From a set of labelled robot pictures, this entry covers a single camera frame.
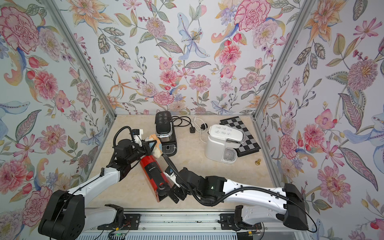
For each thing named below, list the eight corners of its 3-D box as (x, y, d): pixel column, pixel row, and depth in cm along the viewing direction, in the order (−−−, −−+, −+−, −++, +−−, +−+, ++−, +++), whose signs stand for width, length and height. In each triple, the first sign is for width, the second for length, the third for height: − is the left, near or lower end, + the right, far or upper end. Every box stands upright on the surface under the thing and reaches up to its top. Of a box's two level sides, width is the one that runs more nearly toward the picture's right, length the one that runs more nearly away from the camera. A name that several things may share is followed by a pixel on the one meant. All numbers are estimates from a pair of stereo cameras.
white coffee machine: (203, 158, 98) (206, 137, 80) (207, 145, 105) (210, 122, 87) (234, 165, 95) (243, 145, 77) (235, 151, 102) (244, 129, 84)
